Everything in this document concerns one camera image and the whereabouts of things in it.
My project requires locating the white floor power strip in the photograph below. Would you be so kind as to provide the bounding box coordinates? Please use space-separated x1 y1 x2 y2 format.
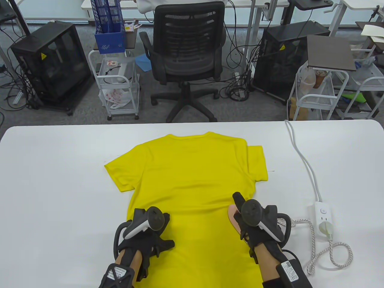
234 71 245 99

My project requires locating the black computer case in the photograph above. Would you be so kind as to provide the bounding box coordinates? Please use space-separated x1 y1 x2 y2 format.
10 21 92 116
252 21 330 104

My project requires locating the white red plastic bag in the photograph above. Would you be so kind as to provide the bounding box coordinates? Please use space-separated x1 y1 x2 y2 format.
99 88 131 109

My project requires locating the black white hand controller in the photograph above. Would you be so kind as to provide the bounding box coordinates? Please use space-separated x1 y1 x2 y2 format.
241 199 291 243
113 206 165 260

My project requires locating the person's left forearm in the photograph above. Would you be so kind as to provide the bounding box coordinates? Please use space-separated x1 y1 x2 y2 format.
114 250 144 278

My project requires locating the yellow t-shirt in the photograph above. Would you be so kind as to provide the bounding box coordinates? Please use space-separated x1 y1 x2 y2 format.
104 131 268 288

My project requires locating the black caged wrist camera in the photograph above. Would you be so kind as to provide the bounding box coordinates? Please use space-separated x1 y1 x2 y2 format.
98 263 135 288

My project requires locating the pink electric iron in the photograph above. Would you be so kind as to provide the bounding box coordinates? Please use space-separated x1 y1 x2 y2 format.
227 204 243 233

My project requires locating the black desk stand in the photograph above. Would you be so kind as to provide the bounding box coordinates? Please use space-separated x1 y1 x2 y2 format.
282 0 334 25

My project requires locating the person's right hand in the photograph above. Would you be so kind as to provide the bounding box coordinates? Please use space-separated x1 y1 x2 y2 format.
232 192 285 264

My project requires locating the person's left hand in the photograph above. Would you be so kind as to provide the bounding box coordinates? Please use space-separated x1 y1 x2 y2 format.
117 209 175 282

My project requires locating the white power strip cable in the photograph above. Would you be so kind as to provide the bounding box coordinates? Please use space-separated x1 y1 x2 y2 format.
283 120 324 203

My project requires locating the brown cardboard box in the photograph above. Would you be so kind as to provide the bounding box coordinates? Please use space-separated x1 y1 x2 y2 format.
289 97 309 120

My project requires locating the white wire cart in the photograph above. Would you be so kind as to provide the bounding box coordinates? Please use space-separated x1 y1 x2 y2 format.
286 61 350 121
88 49 141 120
336 54 384 120

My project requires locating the person's right forearm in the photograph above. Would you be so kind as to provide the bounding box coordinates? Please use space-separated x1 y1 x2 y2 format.
255 243 288 288

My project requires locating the blue file rack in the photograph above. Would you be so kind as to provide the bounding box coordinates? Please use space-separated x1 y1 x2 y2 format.
90 0 126 54

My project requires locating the brown coffee cup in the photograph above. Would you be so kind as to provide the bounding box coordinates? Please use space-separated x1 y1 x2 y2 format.
312 69 329 89

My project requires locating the black box wrist camera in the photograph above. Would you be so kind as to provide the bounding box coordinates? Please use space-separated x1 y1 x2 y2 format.
276 260 313 288

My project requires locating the black mesh office chair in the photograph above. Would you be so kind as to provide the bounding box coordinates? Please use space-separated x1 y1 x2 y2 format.
139 1 227 123

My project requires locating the white crank desk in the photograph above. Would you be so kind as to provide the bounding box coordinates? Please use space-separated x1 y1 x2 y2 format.
322 0 384 36

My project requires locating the blue plastic sheet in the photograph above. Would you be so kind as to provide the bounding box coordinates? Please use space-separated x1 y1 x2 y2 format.
134 54 152 72

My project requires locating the white table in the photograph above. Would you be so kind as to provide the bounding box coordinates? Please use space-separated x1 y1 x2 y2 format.
0 119 384 288

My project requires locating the beige paper folder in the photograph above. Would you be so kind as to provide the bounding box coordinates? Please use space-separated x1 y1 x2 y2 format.
360 24 384 44

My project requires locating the green plastic object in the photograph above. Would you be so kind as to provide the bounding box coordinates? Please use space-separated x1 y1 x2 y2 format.
342 92 367 104

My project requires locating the translucent white container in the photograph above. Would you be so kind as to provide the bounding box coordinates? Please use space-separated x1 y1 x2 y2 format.
299 70 316 95

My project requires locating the black cable bundle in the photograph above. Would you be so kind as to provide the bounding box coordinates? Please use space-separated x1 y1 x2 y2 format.
219 81 249 102

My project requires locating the braided white iron cord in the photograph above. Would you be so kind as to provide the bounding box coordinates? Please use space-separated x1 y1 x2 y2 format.
277 218 354 275

